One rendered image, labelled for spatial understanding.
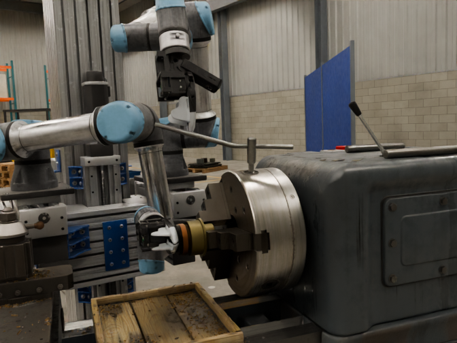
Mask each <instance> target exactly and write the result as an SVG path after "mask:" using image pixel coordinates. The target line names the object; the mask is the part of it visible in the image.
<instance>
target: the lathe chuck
mask: <svg viewBox="0 0 457 343"><path fill-rule="evenodd" d="M246 171H248V169H242V170H233V171H226V172H224V173H223V174H222V176H221V178H222V183H223V186H224V191H225V194H226V199H227V202H228V207H229V210H230V213H231V215H233V216H234V217H235V220H236V223H233V224H231V223H229V224H228V225H220V226H214V228H215V230H216V229H227V228H233V227H236V228H240V229H243V230H246V231H249V232H252V233H255V234H259V233H261V231H262V230H265V232H266V233H267V235H268V246H269V249H267V252H262V251H261V250H257V251H256V250H247V251H241V252H235V251H233V256H232V260H231V269H230V274H229V279H228V285H229V286H230V288H231V289H232V290H233V291H234V292H235V293H236V294H237V295H238V296H240V297H247V296H252V295H259V294H263V293H270V292H275V291H279V290H281V289H282V288H283V287H284V285H285V284H286V283H287V281H288V278H289V275H290V272H291V268H292V260H293V250H294V244H293V232H292V222H291V218H290V212H289V209H288V204H287V202H286V198H285V196H284V193H283V191H282V189H281V187H280V185H279V183H278V182H277V180H276V179H275V177H274V176H273V175H272V174H271V173H270V172H269V171H267V170H265V169H262V168H260V169H254V171H256V172H258V173H257V174H247V173H245V172H246ZM272 280H274V281H276V283H275V285H273V286H272V287H269V288H264V287H263V285H264V284H265V283H267V282H268V281H272Z"/></svg>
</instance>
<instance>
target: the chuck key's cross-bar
mask: <svg viewBox="0 0 457 343"><path fill-rule="evenodd" d="M154 126H155V127H158V128H161V129H165V130H168V131H172V132H176V133H180V134H182V135H187V136H190V137H194V138H197V139H200V140H205V141H207V142H211V143H215V144H219V145H222V146H226V147H229V148H247V149H248V144H234V143H230V142H225V141H223V140H219V139H216V138H212V137H208V136H206V135H201V134H198V133H194V132H191V131H187V130H183V129H179V128H177V127H172V126H169V125H165V124H162V123H159V122H155V125H154ZM256 149H288V150H292V149H293V145H292V144H256Z"/></svg>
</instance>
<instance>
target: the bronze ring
mask: <svg viewBox="0 0 457 343"><path fill-rule="evenodd" d="M175 229H176V231H177V236H178V240H179V241H178V242H179V246H178V248H177V250H176V254H177V255H187V254H188V255H189V256H194V255H201V256H205V255H206V252H207V249H209V248H208V247H207V233H206V231H210V230H215V228H214V226H213V225H212V224H211V223H208V224H204V222H203V220H202V219H201V218H198V219H197V220H192V221H186V222H185V223H184V224H183V223H182V224H178V225H175Z"/></svg>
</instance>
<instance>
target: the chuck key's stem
mask: <svg viewBox="0 0 457 343"><path fill-rule="evenodd" d="M255 162H256V138H255V137H249V138H248V149H247V163H248V173H251V174H253V173H254V164H255Z"/></svg>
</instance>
